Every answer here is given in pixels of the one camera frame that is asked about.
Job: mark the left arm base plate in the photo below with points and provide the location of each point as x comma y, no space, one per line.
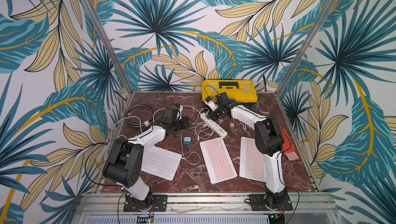
156,203

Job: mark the teal USB charger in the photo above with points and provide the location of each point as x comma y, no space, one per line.
187,141

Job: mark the pink USB charger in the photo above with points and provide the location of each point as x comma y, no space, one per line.
232,126

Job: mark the middle pink keyboard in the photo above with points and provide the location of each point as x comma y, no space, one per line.
217,160

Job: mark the white keyboard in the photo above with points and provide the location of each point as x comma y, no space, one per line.
161,163

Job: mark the red glove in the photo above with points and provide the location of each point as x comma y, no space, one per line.
288,147

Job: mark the pink keyboard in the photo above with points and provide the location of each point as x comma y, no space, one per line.
217,160
252,164

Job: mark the right pink keyboard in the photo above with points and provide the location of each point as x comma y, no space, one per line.
252,164

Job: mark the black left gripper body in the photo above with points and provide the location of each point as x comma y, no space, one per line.
180,124

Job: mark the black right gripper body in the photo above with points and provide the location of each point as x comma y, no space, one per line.
217,109

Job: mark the white power strip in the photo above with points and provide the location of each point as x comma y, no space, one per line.
212,124

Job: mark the yellow black toolbox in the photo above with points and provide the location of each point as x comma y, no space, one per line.
242,91

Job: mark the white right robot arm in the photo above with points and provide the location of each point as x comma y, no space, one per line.
269,141

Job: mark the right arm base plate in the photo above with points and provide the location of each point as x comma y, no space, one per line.
256,202

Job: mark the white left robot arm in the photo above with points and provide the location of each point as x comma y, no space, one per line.
124,162

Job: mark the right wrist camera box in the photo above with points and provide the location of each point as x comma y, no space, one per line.
210,102

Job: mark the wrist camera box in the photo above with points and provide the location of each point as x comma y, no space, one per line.
180,109
210,102

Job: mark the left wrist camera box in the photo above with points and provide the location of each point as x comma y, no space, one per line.
180,109

